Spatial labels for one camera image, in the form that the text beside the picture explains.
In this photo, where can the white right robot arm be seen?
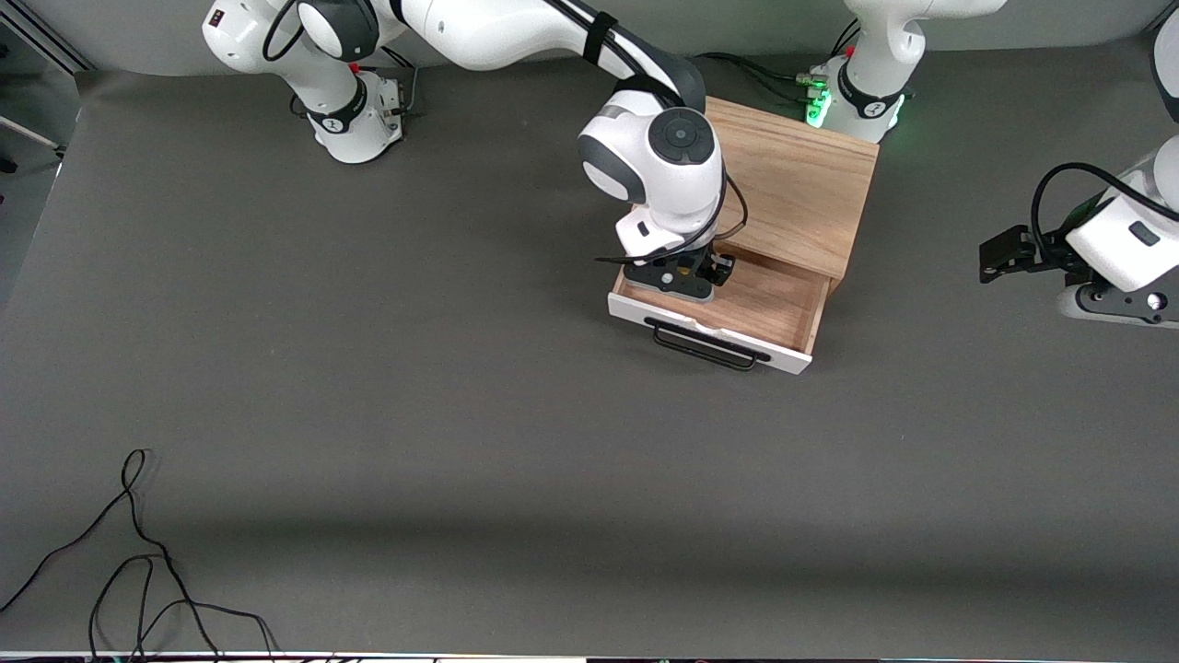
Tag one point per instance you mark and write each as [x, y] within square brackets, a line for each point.
[497, 32]

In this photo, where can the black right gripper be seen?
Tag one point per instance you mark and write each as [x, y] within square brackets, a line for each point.
[714, 267]

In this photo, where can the wooden drawer with white front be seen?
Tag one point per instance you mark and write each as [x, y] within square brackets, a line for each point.
[774, 304]

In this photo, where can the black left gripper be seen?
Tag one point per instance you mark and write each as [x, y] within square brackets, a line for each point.
[1050, 255]

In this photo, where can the dark grey table mat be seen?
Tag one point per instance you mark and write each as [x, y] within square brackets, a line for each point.
[553, 506]

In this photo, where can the light grey metal bar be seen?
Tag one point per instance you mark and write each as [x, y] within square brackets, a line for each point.
[32, 135]

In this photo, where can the black metal frame rail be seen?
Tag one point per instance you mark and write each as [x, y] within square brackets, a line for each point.
[55, 41]

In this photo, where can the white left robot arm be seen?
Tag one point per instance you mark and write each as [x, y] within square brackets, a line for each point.
[875, 55]

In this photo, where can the light wooden drawer cabinet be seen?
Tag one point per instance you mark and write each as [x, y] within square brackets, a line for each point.
[801, 184]

